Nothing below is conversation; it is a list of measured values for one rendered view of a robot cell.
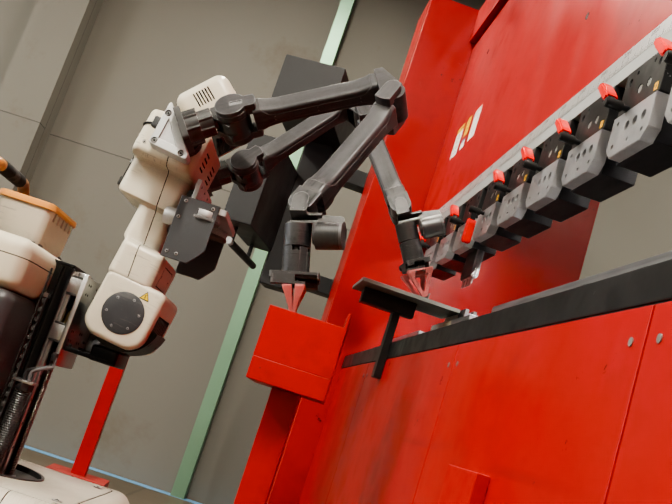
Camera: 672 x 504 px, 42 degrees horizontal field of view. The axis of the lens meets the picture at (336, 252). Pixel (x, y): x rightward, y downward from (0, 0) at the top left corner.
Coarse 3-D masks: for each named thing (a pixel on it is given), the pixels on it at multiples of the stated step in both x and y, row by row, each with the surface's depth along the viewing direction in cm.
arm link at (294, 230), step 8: (288, 224) 182; (296, 224) 181; (304, 224) 182; (312, 224) 182; (288, 232) 182; (296, 232) 181; (304, 232) 181; (312, 232) 181; (288, 240) 181; (296, 240) 181; (304, 240) 181; (312, 240) 181; (296, 248) 181
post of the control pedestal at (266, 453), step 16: (272, 400) 179; (288, 400) 179; (272, 416) 178; (288, 416) 178; (272, 432) 178; (288, 432) 179; (256, 448) 177; (272, 448) 177; (256, 464) 177; (272, 464) 177; (256, 480) 176; (272, 480) 176; (240, 496) 175; (256, 496) 175
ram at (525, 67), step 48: (528, 0) 262; (576, 0) 206; (624, 0) 170; (480, 48) 320; (528, 48) 240; (576, 48) 192; (624, 48) 160; (480, 96) 287; (528, 96) 221; (480, 144) 260; (528, 144) 205; (432, 192) 317
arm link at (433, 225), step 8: (400, 200) 237; (400, 208) 235; (408, 208) 235; (400, 216) 235; (408, 216) 236; (416, 216) 237; (424, 216) 236; (432, 216) 234; (440, 216) 234; (424, 224) 233; (432, 224) 233; (440, 224) 233; (424, 232) 233; (432, 232) 233; (440, 232) 233
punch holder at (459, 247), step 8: (480, 192) 237; (472, 200) 244; (480, 200) 235; (464, 216) 247; (464, 224) 242; (456, 240) 245; (472, 240) 233; (456, 248) 242; (464, 248) 237; (472, 248) 234; (480, 248) 233; (488, 248) 234; (464, 256) 245; (488, 256) 237
